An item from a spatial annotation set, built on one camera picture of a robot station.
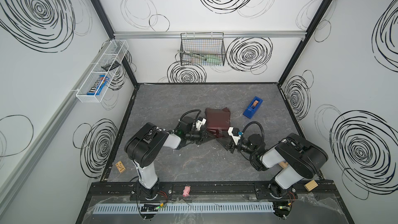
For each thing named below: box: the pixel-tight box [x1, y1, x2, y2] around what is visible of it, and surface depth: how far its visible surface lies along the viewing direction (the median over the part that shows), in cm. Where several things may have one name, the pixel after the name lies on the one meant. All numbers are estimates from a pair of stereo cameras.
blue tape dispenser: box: [242, 96, 263, 119], surface depth 103 cm
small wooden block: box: [303, 179, 319, 192], surface depth 76 cm
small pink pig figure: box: [182, 185, 191, 198], surface depth 74 cm
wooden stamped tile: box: [115, 160, 126, 174], surface depth 82 cm
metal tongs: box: [177, 49, 208, 61], surface depth 86 cm
